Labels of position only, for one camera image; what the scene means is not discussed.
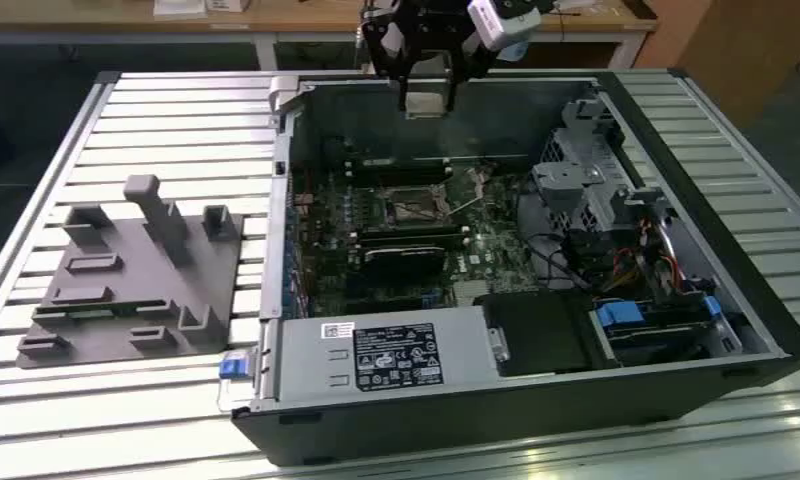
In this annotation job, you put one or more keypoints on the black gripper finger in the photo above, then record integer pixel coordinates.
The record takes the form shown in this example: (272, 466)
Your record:
(453, 95)
(403, 92)

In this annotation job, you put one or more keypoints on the silver CPU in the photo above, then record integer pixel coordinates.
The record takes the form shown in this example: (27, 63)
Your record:
(427, 105)

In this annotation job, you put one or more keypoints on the black CPU socket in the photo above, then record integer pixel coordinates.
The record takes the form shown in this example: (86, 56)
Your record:
(414, 205)

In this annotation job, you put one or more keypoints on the black RAM slots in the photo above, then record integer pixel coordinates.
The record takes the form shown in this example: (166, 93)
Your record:
(401, 175)

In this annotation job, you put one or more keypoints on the grey metal drive cage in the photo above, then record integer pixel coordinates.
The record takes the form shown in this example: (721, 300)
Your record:
(574, 185)

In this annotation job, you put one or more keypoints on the black RAM stick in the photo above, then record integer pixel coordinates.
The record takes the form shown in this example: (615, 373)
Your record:
(407, 232)
(407, 240)

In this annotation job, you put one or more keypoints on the green motherboard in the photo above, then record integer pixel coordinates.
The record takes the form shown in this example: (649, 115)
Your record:
(494, 240)

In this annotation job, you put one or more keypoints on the white box with black label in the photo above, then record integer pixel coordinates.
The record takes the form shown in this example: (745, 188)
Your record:
(227, 5)

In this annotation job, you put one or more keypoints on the black graphics card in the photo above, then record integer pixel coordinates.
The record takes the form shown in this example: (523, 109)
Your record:
(403, 262)

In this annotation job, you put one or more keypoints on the white cardboard box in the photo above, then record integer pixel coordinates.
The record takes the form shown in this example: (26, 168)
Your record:
(180, 9)

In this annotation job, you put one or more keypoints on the silver chipset heatsink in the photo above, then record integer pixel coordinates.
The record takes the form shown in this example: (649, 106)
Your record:
(473, 291)

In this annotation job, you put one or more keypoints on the wooden cabinet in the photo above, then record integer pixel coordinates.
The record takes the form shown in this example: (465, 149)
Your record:
(728, 50)

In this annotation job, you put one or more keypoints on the wooden desk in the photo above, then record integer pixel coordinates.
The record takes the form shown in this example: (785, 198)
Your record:
(107, 25)

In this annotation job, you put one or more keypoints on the black drive bay box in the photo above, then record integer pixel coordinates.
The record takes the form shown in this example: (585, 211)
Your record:
(541, 330)

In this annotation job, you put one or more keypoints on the blue disk carrier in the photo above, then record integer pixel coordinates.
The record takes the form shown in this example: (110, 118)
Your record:
(617, 314)

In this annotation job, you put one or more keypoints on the grey power supply unit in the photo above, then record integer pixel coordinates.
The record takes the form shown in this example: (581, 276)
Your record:
(314, 350)

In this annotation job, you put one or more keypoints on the grey parts rack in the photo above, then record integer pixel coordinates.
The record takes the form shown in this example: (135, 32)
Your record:
(134, 280)

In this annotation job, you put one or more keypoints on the blue drive bay clip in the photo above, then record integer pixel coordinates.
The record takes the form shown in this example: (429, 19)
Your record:
(710, 307)

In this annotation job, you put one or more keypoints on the blue plastic latch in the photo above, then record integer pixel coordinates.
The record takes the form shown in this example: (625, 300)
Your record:
(234, 367)

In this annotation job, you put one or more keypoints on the green RAM stick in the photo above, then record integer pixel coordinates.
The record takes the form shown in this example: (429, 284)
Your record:
(94, 312)

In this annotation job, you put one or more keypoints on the black open PC case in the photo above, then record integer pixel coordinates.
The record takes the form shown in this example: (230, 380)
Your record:
(507, 425)

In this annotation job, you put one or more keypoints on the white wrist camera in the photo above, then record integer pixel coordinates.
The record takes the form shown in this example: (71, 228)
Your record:
(503, 20)

